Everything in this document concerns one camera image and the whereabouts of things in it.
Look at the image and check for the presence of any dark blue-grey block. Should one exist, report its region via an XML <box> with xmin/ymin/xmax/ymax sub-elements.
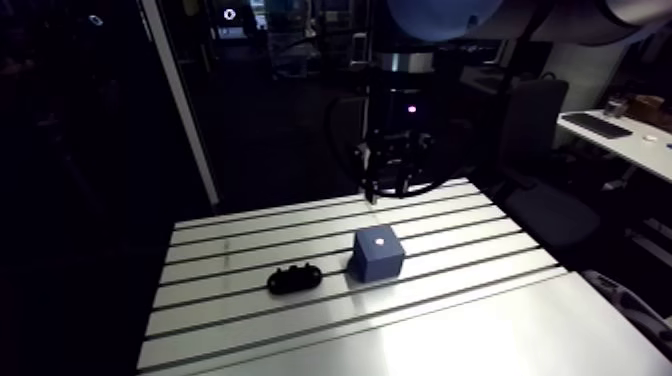
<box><xmin>348</xmin><ymin>224</ymin><xmax>407</xmax><ymax>284</ymax></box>

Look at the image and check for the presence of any black oval holder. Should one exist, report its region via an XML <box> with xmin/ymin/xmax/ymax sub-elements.
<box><xmin>265</xmin><ymin>263</ymin><xmax>324</xmax><ymax>296</ymax></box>

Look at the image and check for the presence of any white post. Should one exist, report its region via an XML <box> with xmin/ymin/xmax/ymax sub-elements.
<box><xmin>140</xmin><ymin>0</ymin><xmax>221</xmax><ymax>207</ymax></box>

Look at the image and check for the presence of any black cable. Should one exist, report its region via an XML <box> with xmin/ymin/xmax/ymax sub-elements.
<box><xmin>326</xmin><ymin>94</ymin><xmax>476</xmax><ymax>200</ymax></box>

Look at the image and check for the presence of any black keyboard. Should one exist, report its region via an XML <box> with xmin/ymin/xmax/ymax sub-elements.
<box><xmin>561</xmin><ymin>112</ymin><xmax>634</xmax><ymax>141</ymax></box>

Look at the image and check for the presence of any pale holed strip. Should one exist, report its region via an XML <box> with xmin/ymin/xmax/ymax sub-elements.
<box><xmin>579</xmin><ymin>269</ymin><xmax>672</xmax><ymax>361</ymax></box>

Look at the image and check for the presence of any dark office chair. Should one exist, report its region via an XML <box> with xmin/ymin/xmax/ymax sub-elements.
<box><xmin>492</xmin><ymin>77</ymin><xmax>603</xmax><ymax>249</ymax></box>

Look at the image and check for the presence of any white desk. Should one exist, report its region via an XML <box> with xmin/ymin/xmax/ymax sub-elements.
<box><xmin>556</xmin><ymin>107</ymin><xmax>672</xmax><ymax>184</ymax></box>

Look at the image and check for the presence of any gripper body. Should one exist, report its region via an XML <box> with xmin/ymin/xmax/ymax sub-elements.
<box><xmin>358</xmin><ymin>131</ymin><xmax>437</xmax><ymax>180</ymax></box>

